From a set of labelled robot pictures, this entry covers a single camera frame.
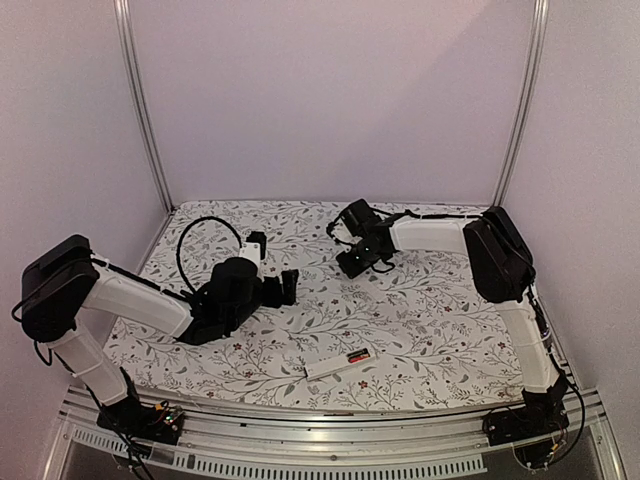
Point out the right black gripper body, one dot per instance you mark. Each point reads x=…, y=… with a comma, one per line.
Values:
x=363, y=260

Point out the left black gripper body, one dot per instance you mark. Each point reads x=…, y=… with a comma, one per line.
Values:
x=273, y=298

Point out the white remote control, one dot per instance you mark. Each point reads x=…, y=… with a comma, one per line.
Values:
x=331, y=366

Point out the black battery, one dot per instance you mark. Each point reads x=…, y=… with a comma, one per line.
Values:
x=358, y=355

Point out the red battery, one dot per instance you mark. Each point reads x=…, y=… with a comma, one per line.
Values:
x=360, y=360

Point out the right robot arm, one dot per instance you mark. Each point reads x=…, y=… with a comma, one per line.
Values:
x=501, y=268

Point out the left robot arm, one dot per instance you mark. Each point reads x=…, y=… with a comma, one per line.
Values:
x=71, y=277

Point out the floral patterned table mat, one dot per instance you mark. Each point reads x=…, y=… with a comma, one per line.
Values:
x=439, y=344

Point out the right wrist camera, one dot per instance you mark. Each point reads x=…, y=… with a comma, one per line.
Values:
x=360, y=219

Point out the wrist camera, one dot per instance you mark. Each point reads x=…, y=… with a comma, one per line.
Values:
x=254, y=249
x=360, y=219

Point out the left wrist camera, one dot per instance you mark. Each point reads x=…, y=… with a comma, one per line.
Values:
x=254, y=249

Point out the aluminium front rail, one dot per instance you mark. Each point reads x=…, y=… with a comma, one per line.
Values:
x=228, y=440

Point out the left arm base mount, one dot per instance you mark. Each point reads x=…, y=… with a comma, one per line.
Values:
x=161, y=423

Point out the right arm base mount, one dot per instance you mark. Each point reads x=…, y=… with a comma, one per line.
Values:
x=542, y=421

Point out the right aluminium frame post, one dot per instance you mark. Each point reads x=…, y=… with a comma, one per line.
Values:
x=531, y=70

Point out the aluminium frame post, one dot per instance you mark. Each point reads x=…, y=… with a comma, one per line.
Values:
x=531, y=70
x=140, y=105

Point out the left aluminium frame post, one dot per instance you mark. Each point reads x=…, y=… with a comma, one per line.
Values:
x=140, y=105

